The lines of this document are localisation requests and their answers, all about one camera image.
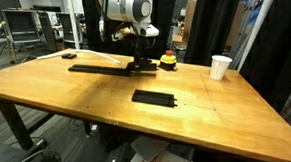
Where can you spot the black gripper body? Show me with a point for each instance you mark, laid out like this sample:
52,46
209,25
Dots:
140,45

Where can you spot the bystander hand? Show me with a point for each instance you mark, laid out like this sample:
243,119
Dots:
1,24

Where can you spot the yellow red emergency stop button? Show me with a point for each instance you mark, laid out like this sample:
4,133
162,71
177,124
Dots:
168,58

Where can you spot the brown cardboard box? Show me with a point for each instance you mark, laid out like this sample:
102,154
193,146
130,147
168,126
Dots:
190,16

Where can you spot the white flexible tube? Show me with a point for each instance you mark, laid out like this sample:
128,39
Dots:
80,50

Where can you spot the short black grooved block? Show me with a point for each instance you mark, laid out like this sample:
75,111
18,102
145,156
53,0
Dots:
69,56

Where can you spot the white pole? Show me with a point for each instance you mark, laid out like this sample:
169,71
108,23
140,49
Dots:
72,17
256,30

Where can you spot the white paper cup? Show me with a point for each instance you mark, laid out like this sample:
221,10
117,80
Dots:
220,68

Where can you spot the grey folder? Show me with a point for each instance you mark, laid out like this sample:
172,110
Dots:
148,148

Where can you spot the black table brace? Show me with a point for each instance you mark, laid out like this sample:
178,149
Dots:
41,123

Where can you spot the grey office desk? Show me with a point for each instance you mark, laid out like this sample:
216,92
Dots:
21,24

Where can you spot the black table leg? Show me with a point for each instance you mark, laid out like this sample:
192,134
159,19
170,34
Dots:
13,124

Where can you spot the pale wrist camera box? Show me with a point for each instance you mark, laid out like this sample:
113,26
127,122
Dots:
121,33

